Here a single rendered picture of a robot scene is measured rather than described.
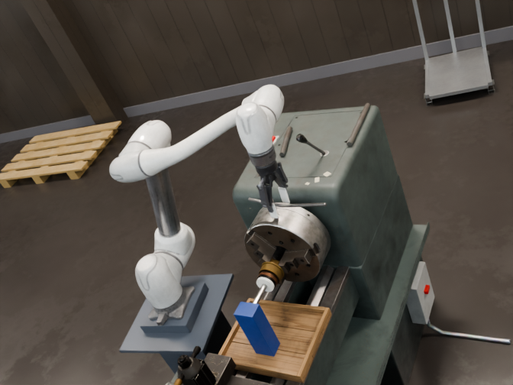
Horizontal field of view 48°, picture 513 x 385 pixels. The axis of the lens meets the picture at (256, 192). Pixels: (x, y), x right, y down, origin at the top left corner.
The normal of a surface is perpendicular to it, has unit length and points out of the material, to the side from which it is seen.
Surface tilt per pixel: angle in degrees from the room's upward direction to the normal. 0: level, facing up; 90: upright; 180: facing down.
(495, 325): 0
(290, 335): 0
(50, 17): 90
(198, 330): 0
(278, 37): 90
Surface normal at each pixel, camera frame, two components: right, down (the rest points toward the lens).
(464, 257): -0.35, -0.76
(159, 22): -0.26, 0.65
